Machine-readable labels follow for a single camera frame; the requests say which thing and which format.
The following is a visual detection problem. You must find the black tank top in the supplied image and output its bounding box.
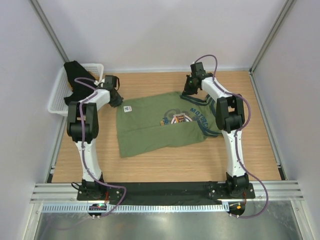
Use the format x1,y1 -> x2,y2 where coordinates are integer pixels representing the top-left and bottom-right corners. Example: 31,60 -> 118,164
63,61 -> 97,106

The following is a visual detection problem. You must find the orange garment in basket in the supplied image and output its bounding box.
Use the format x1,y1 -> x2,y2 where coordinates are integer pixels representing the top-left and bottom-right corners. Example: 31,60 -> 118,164
88,71 -> 100,82

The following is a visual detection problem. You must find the slotted grey cable duct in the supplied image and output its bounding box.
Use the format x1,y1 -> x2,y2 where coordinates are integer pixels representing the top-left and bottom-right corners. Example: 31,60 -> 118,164
41,202 -> 229,214

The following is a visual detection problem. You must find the aluminium frame rail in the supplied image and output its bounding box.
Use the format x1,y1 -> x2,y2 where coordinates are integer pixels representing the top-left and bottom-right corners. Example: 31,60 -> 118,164
30,180 -> 304,204

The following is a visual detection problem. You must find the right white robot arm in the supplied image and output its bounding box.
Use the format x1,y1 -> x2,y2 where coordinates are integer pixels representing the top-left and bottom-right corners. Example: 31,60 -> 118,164
180,60 -> 249,198

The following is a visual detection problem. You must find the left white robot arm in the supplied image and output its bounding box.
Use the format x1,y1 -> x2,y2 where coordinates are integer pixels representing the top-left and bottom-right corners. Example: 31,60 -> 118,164
66,75 -> 126,200

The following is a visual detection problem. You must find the green tank top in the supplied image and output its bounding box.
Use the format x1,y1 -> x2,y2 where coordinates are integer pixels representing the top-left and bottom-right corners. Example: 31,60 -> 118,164
116,91 -> 221,158

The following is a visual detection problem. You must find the white plastic basket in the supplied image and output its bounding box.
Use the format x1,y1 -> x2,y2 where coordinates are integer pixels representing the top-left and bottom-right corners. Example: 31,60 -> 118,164
47,63 -> 104,117

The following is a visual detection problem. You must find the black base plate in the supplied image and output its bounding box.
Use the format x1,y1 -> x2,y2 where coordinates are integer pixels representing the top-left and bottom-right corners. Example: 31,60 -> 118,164
74,181 -> 255,201

